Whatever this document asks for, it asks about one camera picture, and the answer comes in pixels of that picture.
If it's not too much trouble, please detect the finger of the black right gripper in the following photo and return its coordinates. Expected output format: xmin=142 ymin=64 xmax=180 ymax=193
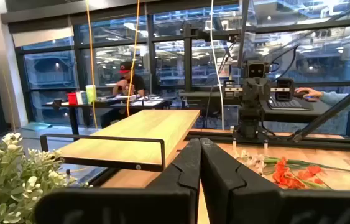
xmin=275 ymin=77 xmax=295 ymax=102
xmin=223 ymin=79 xmax=236 ymax=99

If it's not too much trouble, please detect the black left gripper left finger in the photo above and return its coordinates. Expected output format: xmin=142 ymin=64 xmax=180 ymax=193
xmin=34 ymin=138 xmax=202 ymax=224

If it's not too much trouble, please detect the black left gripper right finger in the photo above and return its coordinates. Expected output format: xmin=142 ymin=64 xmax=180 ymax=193
xmin=200 ymin=138 xmax=350 ymax=224

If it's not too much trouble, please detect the white artificial flower bunch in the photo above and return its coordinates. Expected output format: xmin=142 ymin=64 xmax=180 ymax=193
xmin=235 ymin=149 xmax=350 ymax=175

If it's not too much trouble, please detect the orange artificial flower bunch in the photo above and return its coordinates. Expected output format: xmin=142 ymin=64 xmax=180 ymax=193
xmin=270 ymin=157 xmax=334 ymax=191

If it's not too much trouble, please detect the person's forearm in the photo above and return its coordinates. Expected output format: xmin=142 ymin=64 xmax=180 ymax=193
xmin=319 ymin=91 xmax=350 ymax=110

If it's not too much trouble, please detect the black keyboard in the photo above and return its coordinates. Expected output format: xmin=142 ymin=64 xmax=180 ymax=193
xmin=266 ymin=96 xmax=315 ymax=111

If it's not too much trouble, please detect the person's hand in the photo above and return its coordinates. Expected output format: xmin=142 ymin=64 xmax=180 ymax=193
xmin=294 ymin=86 xmax=323 ymax=102

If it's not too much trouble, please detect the person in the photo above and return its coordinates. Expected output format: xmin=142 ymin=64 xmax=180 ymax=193
xmin=111 ymin=61 xmax=147 ymax=98

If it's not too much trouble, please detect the green cup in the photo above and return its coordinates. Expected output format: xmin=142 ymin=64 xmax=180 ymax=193
xmin=85 ymin=85 xmax=98 ymax=105

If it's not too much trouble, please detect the white box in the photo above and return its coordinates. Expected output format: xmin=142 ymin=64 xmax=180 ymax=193
xmin=75 ymin=90 xmax=88 ymax=105

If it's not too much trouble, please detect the teal floor mat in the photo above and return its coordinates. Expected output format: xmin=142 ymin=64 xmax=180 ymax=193
xmin=21 ymin=121 xmax=53 ymax=132

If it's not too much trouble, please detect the green potted plant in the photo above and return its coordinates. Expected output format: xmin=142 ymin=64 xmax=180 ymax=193
xmin=0 ymin=126 xmax=92 ymax=224

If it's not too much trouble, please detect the white roller blind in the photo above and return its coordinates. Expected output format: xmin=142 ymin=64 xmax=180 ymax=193
xmin=12 ymin=27 xmax=75 ymax=48

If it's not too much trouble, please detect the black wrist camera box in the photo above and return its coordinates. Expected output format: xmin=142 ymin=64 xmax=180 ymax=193
xmin=247 ymin=60 xmax=270 ymax=79

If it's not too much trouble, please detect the black rig frame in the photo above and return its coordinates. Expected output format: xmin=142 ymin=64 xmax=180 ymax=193
xmin=179 ymin=0 xmax=350 ymax=156

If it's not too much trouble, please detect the wooden shelf with black frame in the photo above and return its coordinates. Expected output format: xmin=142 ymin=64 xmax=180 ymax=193
xmin=40 ymin=108 xmax=201 ymax=173

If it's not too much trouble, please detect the yellow cable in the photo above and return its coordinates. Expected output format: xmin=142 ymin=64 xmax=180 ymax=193
xmin=85 ymin=0 xmax=99 ymax=129
xmin=126 ymin=0 xmax=141 ymax=118

